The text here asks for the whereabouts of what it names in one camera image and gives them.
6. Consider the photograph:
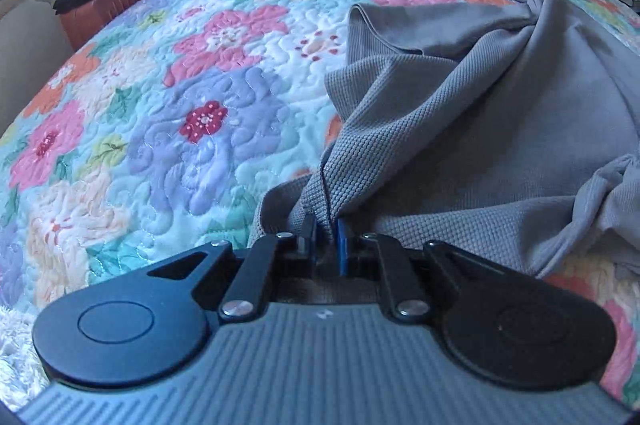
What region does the grey waffle knit shirt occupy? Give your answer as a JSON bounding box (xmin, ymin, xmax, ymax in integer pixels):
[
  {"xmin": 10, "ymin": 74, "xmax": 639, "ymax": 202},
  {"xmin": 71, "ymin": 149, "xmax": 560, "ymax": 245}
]
[{"xmin": 252, "ymin": 0, "xmax": 640, "ymax": 281}]

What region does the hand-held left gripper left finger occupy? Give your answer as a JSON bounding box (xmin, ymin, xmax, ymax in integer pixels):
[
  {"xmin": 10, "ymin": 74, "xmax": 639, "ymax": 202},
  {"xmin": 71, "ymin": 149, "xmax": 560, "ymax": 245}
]
[{"xmin": 147, "ymin": 214, "xmax": 321, "ymax": 322}]

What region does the floral quilted bedspread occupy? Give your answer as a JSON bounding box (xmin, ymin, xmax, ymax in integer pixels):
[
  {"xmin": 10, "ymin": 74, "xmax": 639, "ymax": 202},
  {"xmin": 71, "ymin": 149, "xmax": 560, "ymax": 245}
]
[{"xmin": 0, "ymin": 0, "xmax": 640, "ymax": 411}]

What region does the white fluffy rug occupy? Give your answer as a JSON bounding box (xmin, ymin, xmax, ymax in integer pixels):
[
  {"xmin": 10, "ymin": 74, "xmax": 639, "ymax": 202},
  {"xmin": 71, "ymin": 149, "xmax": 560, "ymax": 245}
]
[{"xmin": 0, "ymin": 302, "xmax": 48, "ymax": 411}]

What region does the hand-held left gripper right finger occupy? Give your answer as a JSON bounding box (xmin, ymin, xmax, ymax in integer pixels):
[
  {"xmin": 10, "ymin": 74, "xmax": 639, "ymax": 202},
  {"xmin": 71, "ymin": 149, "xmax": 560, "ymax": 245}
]
[{"xmin": 336, "ymin": 217, "xmax": 502, "ymax": 324}]

